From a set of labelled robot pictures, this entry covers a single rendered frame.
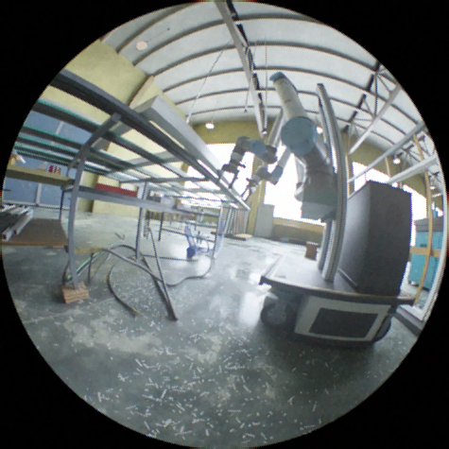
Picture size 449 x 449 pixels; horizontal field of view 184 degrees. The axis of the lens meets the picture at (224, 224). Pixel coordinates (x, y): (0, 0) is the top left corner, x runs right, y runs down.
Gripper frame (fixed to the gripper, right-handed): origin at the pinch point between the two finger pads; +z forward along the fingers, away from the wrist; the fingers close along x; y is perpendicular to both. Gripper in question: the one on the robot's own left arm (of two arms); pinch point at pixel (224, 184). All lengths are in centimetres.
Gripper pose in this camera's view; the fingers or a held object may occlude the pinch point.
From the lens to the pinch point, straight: 92.0
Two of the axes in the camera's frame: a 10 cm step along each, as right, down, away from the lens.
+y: -6.6, -5.3, 5.4
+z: -3.9, 8.5, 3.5
